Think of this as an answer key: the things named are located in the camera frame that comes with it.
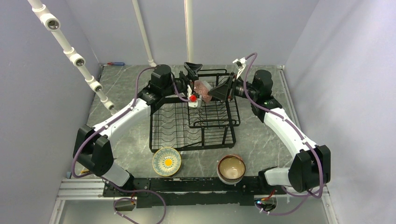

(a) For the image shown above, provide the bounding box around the black wire dish rack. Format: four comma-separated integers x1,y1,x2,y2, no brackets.
149,68,241,153

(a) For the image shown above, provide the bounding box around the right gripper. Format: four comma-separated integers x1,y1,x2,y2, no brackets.
207,72,258,102

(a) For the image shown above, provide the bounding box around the white PVC pipe frame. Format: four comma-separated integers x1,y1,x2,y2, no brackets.
27,0,195,115

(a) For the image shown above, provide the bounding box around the red blue screwdriver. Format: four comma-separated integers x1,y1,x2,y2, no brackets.
107,62,125,66

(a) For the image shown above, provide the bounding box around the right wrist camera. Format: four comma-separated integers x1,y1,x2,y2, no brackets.
233,57,247,79

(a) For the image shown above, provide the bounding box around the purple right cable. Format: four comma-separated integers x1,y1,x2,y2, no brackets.
243,52,325,217

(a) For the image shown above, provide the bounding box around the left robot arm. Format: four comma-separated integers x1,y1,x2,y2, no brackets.
71,62,203,196

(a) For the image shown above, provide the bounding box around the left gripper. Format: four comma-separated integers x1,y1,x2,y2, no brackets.
162,62,202,98

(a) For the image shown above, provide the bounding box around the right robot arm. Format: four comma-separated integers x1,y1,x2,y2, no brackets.
208,70,331,196

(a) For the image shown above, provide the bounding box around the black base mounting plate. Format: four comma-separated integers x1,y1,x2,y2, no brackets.
103,176,285,208

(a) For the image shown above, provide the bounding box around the brown glazed bowl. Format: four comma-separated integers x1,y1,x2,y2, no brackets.
217,154,246,185

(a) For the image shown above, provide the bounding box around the red patterned bowl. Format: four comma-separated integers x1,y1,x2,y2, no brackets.
194,80,212,103

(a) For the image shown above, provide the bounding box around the aluminium rail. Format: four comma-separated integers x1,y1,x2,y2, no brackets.
56,177,329,200

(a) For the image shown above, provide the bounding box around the blue yellow patterned bowl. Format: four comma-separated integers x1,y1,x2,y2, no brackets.
152,147,182,177

